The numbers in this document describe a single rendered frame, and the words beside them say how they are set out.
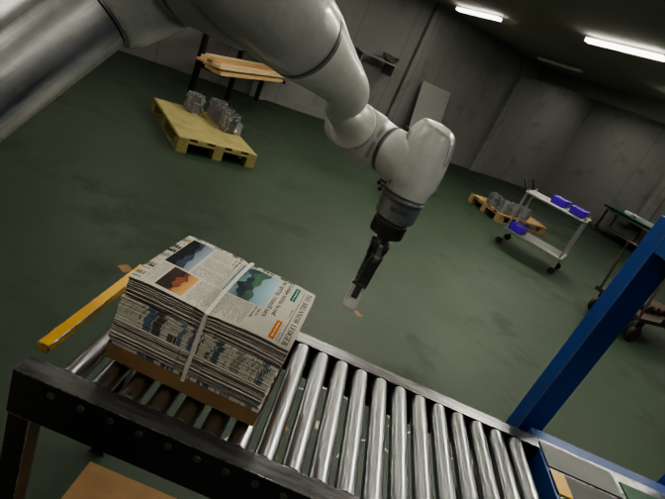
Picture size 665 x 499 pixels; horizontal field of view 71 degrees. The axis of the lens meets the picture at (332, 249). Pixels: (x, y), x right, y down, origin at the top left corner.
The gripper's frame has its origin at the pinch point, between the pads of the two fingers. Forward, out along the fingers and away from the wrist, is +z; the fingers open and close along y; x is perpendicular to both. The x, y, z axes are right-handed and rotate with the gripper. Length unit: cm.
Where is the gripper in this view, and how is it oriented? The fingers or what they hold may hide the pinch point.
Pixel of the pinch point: (353, 295)
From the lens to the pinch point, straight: 108.0
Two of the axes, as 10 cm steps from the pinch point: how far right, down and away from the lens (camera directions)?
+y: -1.4, 3.5, -9.3
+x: 9.1, 4.1, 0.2
